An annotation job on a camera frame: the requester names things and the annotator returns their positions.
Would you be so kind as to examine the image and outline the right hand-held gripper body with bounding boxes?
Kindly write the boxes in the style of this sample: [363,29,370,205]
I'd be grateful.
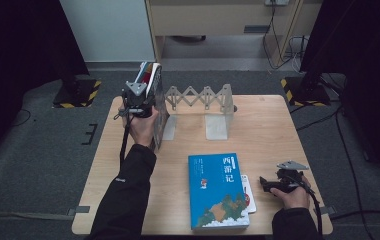
[275,160,310,194]

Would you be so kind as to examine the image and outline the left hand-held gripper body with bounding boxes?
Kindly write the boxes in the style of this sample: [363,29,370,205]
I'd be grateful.
[121,81,155,119]

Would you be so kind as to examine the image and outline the white caterpillar picture book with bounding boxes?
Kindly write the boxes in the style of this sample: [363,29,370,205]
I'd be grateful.
[240,173,258,215]

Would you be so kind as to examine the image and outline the blue book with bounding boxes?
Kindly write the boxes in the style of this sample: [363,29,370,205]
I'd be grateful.
[187,152,251,232]

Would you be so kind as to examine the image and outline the grey metal expandable book rack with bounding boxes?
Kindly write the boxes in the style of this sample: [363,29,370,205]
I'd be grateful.
[162,83,238,141]

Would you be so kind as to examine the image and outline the person's right hand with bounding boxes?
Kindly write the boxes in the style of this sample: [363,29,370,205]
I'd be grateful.
[270,175,313,211]

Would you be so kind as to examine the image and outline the person's left hand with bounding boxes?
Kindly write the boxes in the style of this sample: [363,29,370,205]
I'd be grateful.
[120,105,160,148]

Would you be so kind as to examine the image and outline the grey tape patch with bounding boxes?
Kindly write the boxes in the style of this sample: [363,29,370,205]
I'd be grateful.
[317,205,336,216]

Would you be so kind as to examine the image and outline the black stand base striped tape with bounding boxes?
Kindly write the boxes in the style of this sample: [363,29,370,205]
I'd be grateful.
[52,78,103,109]
[280,75,332,108]

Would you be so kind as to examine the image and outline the beige wooden desk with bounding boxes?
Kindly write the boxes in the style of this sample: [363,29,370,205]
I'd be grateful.
[144,0,324,68]

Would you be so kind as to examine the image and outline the black curtain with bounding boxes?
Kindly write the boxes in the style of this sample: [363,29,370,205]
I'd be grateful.
[0,0,91,171]
[298,0,380,183]

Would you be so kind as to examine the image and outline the right hand-held gripper black cable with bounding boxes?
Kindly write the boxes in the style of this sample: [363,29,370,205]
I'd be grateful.
[297,179,323,236]

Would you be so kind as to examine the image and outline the hand-held gripper black cable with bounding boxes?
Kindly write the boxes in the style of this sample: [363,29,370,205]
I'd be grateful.
[112,109,136,169]
[297,179,323,236]

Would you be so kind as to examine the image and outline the left hand-held gripper black cable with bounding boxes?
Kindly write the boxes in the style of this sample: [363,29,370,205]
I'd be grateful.
[112,109,136,169]

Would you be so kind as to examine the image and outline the long black floor cable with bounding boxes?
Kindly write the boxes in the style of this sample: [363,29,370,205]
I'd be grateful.
[329,111,380,222]

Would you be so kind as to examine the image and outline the short black floor cable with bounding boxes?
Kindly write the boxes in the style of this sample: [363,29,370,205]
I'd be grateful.
[295,108,342,132]

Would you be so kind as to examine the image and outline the thin black floor cable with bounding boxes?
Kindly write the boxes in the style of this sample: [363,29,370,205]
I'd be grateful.
[10,108,32,128]

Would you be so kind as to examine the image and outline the white cable bundle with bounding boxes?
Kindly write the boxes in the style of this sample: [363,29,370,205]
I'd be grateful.
[287,35,310,74]

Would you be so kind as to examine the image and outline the black cable from power strip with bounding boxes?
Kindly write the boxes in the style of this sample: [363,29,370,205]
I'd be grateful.
[262,3,302,71]

